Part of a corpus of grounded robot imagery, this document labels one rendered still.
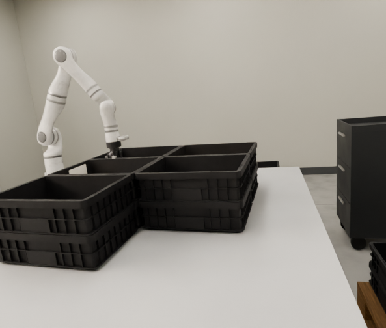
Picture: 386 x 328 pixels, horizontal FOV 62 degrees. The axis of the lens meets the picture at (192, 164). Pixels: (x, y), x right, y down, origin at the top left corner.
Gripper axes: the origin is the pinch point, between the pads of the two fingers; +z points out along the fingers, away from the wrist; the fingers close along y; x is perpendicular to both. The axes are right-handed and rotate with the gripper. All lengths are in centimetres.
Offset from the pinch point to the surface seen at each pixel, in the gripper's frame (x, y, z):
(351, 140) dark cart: 134, -68, 6
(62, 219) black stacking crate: 14, 73, -1
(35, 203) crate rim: 6, 72, -6
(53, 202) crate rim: 12, 73, -6
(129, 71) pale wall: -93, -290, -74
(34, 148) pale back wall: -260, -280, 22
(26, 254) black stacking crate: -3, 71, 11
